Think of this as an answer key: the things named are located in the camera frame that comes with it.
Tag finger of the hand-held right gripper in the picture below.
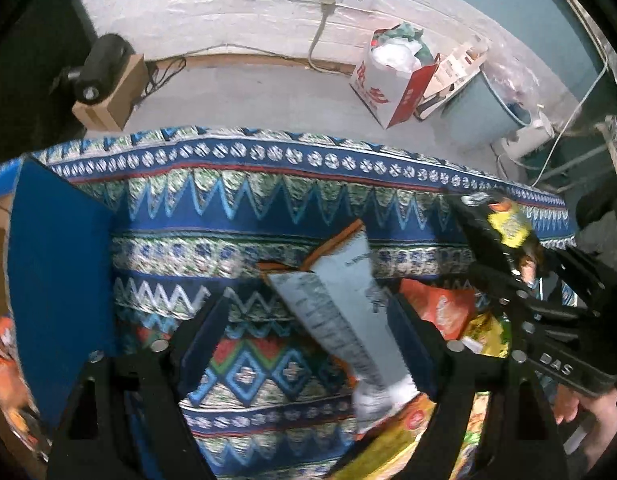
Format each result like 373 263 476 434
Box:
447 192 534 313
535 242 609 317

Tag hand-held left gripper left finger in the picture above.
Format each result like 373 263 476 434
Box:
47 296 234 480

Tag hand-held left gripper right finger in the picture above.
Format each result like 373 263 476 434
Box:
385 292 571 480

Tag black yellow snack packet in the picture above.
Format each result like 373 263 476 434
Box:
488 197 545 281

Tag white grey snack packet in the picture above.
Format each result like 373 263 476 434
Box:
261 219 420 435

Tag blue cardboard box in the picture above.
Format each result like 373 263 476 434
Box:
0 156 120 466

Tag person's right hand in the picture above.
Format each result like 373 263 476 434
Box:
552 385 617 443

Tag orange snack packet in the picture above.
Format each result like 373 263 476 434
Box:
401 277 478 342

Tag yellow green snack packet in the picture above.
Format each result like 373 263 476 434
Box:
461 312 513 359

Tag pale blue waste bin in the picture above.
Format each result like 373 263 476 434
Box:
440 67 532 149

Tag patterned blue tablecloth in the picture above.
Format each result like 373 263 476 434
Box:
0 127 578 480

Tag flattened printed carton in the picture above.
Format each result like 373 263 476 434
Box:
415 36 490 122

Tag red white paper bag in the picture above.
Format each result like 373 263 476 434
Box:
349 25 442 130

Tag clear plastic bin liner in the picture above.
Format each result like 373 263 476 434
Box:
481 34 580 117

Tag orange snack packets in box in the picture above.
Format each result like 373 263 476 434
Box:
0 312 42 458

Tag crumpled plastic waste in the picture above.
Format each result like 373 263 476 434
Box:
370 22 435 72

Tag black cylindrical device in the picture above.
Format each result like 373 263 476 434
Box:
51 33 136 106

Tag thin white cable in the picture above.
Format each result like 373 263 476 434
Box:
532 54 612 187

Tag grey plug with cable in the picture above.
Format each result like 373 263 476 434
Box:
307 0 358 76

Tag thin black cable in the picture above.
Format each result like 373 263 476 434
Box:
142 56 188 102

